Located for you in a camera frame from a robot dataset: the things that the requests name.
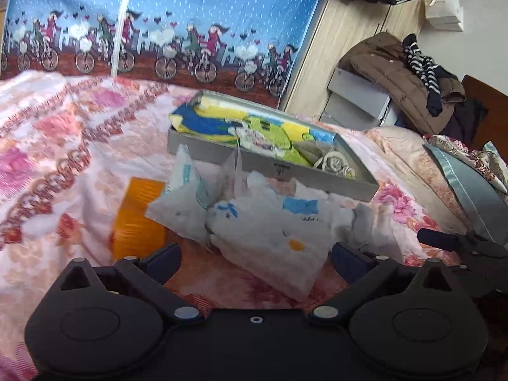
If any blue yellow green towel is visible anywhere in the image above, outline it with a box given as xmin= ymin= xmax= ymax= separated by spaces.
xmin=170 ymin=94 xmax=338 ymax=167

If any grey cardboard box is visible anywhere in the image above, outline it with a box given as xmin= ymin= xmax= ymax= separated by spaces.
xmin=167 ymin=90 xmax=380 ymax=203

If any beige patterned cloth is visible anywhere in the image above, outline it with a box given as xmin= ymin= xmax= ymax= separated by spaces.
xmin=313 ymin=151 xmax=357 ymax=180

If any dark garment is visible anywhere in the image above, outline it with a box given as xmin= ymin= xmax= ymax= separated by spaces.
xmin=440 ymin=98 xmax=490 ymax=147

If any blue grey pillow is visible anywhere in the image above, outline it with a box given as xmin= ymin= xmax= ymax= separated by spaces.
xmin=423 ymin=143 xmax=508 ymax=244

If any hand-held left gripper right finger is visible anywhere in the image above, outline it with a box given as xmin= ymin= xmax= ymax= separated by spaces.
xmin=309 ymin=241 xmax=458 ymax=324

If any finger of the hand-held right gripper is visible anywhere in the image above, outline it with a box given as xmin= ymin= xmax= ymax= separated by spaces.
xmin=418 ymin=228 xmax=466 ymax=253

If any blue printed bicycle curtain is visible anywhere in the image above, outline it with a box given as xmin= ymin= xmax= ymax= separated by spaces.
xmin=0 ymin=0 xmax=332 ymax=98

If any light wooden wardrobe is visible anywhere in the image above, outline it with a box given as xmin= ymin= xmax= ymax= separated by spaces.
xmin=283 ymin=0 xmax=437 ymax=115

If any white cartoon towel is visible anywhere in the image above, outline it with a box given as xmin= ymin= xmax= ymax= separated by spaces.
xmin=204 ymin=170 xmax=358 ymax=302

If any white paper bag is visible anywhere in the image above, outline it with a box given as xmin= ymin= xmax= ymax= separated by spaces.
xmin=424 ymin=0 xmax=465 ymax=32

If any black white striped garment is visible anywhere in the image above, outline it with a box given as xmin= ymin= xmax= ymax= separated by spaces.
xmin=402 ymin=34 xmax=458 ymax=117

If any brown padded jacket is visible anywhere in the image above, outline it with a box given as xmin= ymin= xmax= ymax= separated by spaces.
xmin=337 ymin=32 xmax=466 ymax=136

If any gold patterned pillow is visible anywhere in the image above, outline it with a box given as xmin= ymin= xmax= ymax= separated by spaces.
xmin=424 ymin=134 xmax=508 ymax=196

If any small grey white cloth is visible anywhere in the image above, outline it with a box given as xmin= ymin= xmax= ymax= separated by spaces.
xmin=344 ymin=202 xmax=394 ymax=251

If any pink floral blanket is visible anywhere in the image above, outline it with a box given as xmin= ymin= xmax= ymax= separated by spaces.
xmin=0 ymin=70 xmax=483 ymax=381

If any dark wooden headboard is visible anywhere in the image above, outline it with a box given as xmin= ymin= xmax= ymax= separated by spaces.
xmin=462 ymin=75 xmax=508 ymax=152

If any peach quilt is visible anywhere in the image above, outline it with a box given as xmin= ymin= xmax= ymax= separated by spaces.
xmin=364 ymin=125 xmax=469 ymax=211

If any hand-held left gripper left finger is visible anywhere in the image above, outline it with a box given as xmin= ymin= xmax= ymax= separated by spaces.
xmin=59 ymin=242 xmax=204 ymax=324

